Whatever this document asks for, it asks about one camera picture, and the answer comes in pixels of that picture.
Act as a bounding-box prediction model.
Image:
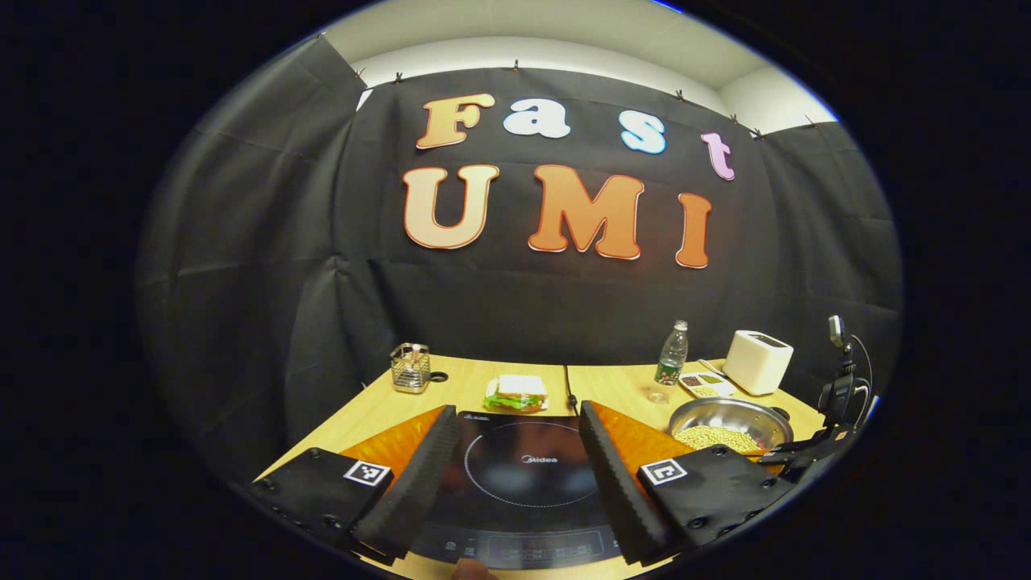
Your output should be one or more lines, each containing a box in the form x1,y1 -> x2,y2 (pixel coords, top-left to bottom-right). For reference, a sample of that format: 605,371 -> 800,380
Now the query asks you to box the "white toaster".
723,329 -> 794,396

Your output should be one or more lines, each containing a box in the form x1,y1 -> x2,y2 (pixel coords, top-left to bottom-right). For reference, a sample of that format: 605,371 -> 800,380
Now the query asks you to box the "black backdrop cloth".
135,34 -> 905,484

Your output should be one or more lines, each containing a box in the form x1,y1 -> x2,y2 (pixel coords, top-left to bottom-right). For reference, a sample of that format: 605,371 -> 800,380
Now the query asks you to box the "white divided bean dish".
678,371 -> 738,399

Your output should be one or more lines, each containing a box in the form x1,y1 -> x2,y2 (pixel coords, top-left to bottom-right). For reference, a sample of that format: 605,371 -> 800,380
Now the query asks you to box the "pile of soybeans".
673,425 -> 762,454

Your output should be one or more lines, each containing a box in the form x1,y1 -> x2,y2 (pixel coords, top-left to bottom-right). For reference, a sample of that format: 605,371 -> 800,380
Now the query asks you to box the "sandwich with lettuce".
483,374 -> 550,413

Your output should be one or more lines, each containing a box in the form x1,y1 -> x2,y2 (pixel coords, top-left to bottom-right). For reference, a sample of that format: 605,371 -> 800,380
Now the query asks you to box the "wire utensil holder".
391,342 -> 432,395

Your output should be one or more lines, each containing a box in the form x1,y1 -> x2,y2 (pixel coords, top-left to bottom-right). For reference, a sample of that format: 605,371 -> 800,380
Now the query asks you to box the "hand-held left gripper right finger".
578,400 -> 797,566

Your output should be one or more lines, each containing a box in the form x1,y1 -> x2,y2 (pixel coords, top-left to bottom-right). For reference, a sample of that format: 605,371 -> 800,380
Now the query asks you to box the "steel pot with black handle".
669,396 -> 794,457

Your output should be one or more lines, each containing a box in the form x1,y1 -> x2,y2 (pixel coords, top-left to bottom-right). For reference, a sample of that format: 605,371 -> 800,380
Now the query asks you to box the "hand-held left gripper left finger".
246,404 -> 462,565

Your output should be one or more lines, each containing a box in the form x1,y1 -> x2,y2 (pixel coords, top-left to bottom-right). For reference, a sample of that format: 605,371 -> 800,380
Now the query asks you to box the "black induction cooktop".
407,410 -> 645,571

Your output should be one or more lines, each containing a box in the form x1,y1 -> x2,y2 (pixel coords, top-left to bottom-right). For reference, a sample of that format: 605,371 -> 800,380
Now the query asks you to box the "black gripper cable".
850,332 -> 876,432

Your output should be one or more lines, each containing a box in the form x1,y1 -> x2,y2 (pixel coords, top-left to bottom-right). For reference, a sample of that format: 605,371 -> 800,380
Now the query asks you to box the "clear plastic water bottle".
649,320 -> 689,404

